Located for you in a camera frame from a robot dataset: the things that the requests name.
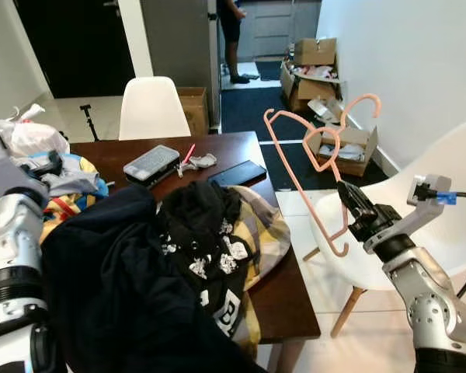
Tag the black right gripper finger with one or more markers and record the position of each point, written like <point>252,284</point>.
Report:
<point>351,211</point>
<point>360,202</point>

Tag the pink plastic hanger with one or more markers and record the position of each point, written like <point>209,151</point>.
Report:
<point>299,179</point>

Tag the dark navy garment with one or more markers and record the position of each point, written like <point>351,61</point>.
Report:
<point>109,287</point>

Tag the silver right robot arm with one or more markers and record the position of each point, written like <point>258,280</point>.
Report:
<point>427,303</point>

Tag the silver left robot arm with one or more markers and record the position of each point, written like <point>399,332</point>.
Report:
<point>12,233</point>

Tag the white plastic bag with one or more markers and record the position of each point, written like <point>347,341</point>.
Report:
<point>35,138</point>

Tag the grey crumpled cloth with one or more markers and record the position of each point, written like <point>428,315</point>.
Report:
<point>70,180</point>

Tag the low open cardboard box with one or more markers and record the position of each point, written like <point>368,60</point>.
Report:
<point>349,163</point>

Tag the yellow blue colourful shirt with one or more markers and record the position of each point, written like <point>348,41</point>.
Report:
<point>70,210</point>

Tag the black tripod stick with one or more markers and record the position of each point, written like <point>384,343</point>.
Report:
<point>90,123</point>

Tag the dark wooden table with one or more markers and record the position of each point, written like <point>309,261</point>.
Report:
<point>116,155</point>

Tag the white plastic chair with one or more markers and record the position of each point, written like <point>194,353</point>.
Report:
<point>458,163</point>
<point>154,109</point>

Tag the yellow grey plaid cloth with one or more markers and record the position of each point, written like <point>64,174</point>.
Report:
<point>268,229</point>

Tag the grey keypad device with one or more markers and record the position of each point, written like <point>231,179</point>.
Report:
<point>149,162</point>

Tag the black smartphone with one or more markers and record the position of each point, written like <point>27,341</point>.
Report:
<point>237,173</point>

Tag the pink pen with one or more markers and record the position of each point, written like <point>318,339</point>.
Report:
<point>188,155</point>

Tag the black white printed garment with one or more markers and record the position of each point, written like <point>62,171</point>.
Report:
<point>194,210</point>

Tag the small grey plastic object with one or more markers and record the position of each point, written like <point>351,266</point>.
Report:
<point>202,161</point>

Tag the large cardboard box with clothes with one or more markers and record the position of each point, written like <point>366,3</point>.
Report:
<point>314,53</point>

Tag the plain cardboard box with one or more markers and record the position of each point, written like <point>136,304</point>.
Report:
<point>196,113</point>

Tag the grey refrigerator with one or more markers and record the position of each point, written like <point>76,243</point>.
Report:
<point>179,54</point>

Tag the person in dark shorts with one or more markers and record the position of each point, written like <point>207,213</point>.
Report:
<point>231,31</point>

